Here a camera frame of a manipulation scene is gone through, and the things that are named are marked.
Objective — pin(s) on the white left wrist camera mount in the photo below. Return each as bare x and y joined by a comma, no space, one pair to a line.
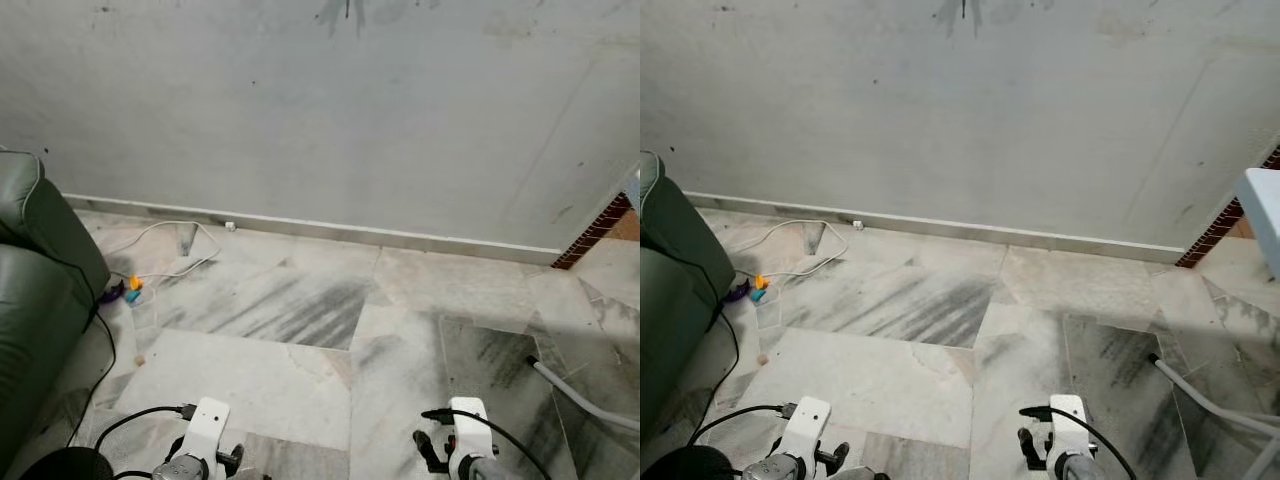
207,425
808,425

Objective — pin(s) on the red tiled wall pillar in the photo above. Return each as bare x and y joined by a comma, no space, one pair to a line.
590,235
1215,232

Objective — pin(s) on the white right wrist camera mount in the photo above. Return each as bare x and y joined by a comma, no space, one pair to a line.
468,425
1068,420

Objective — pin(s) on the pale blue plastic table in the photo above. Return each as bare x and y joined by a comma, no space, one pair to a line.
1262,215

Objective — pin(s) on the orange teal purple toy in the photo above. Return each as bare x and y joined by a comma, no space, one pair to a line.
760,284
134,285

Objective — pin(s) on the white table leg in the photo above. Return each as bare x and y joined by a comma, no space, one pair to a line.
1200,392
570,388

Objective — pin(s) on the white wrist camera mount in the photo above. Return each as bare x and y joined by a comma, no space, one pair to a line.
808,425
1068,420
468,425
207,425

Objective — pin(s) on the dark green leather sofa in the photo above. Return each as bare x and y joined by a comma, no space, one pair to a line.
40,290
680,290

